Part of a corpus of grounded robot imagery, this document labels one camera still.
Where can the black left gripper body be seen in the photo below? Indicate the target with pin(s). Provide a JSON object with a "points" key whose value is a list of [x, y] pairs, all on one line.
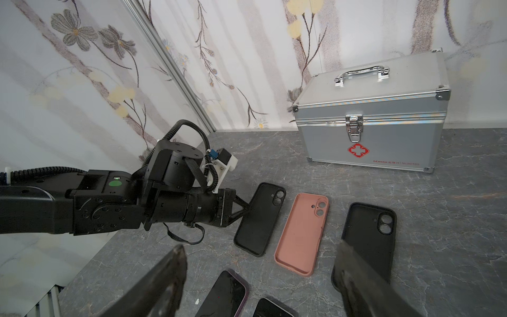
{"points": [[225, 202]]}

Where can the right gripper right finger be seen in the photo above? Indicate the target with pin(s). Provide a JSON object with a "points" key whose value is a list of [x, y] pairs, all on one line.
{"points": [[363, 291]]}

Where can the pink phone case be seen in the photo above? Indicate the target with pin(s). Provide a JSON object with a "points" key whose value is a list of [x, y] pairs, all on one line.
{"points": [[298, 246]]}

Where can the black phone case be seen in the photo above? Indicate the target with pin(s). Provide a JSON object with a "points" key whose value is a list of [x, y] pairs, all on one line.
{"points": [[256, 227], [371, 231]]}

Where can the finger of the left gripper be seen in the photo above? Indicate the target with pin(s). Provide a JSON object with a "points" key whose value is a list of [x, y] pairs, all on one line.
{"points": [[245, 207]]}

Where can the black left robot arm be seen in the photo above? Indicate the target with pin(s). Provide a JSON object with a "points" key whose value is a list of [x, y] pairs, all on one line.
{"points": [[170, 189]]}

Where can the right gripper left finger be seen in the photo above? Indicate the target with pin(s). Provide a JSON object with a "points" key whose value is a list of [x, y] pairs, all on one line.
{"points": [[159, 292]]}

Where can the black phone with pink edge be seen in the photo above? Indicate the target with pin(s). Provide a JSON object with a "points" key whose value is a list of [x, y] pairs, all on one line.
{"points": [[269, 307]]}

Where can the silver aluminium first aid case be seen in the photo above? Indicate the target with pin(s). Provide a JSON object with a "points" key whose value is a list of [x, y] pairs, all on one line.
{"points": [[387, 114]]}

